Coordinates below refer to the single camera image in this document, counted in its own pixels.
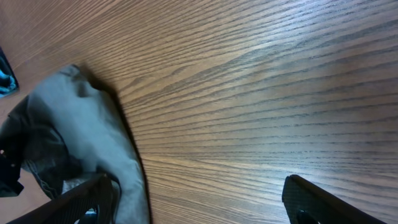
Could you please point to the light blue garment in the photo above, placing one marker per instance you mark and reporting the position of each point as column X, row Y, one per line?
column 9, row 83

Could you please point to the grey shorts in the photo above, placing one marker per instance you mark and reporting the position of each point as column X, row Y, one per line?
column 69, row 130

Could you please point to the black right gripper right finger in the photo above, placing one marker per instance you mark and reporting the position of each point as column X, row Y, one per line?
column 307, row 203

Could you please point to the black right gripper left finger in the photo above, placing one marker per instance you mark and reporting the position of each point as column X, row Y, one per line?
column 89, row 202

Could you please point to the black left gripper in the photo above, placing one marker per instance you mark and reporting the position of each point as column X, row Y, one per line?
column 11, row 160

